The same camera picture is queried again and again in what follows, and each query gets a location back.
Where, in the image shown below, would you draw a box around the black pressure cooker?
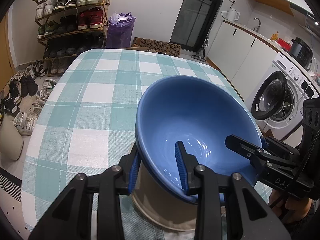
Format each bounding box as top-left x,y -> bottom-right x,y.
289,37 -> 313,69

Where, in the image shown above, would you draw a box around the teal checked tablecloth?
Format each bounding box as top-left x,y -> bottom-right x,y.
21,48 -> 272,240

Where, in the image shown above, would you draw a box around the wooden door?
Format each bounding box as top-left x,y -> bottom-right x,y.
0,13 -> 16,91

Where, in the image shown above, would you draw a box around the white electric kettle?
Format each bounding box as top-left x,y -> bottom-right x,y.
221,8 -> 240,22

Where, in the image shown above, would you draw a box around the white kitchen cabinets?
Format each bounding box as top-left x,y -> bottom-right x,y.
208,22 -> 278,100

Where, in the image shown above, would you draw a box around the wooden shoe rack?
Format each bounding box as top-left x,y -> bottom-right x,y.
32,0 -> 111,76

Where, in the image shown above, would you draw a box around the cream plate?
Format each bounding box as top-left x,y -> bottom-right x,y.
131,164 -> 197,231

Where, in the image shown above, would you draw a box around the black glass door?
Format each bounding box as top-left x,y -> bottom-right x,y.
170,0 -> 223,52

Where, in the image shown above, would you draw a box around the large dark blue bowl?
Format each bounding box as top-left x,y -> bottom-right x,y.
135,75 -> 264,198

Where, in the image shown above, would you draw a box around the upright vacuum cleaner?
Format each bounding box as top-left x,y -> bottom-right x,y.
191,16 -> 216,62

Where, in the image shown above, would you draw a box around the purple plastic bag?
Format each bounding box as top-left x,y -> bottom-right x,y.
105,12 -> 136,49

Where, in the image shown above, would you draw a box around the person right hand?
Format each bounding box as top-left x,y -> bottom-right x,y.
269,189 -> 312,223

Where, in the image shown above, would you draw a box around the kitchen faucet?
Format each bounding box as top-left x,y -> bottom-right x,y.
253,17 -> 261,33

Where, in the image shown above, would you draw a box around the black white patterned rug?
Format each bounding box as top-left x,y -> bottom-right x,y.
0,168 -> 22,203

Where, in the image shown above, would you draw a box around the white washing machine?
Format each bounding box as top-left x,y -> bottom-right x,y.
245,53 -> 319,141

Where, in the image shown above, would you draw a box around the range hood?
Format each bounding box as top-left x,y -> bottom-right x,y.
290,3 -> 319,33

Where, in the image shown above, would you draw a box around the white trash bin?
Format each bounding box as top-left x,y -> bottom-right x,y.
0,115 -> 23,160

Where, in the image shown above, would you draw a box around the patterned cardboard box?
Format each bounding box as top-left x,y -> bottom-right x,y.
131,37 -> 181,57

